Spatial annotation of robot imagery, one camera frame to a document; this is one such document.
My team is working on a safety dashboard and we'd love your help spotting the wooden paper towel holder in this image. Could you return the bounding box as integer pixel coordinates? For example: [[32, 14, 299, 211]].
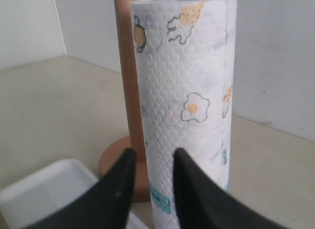
[[98, 0, 150, 202]]

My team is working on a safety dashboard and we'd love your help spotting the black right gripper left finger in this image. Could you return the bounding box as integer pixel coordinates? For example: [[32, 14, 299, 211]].
[[28, 148, 136, 229]]

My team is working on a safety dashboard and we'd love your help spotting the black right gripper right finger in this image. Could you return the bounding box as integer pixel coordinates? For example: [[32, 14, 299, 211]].
[[173, 148, 315, 229]]

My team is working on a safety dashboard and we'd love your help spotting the printed paper towel roll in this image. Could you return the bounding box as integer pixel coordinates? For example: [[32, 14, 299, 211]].
[[130, 0, 237, 229]]

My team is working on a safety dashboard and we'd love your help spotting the white rectangular tray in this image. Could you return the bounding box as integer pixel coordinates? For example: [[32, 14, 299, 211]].
[[0, 159, 145, 229]]

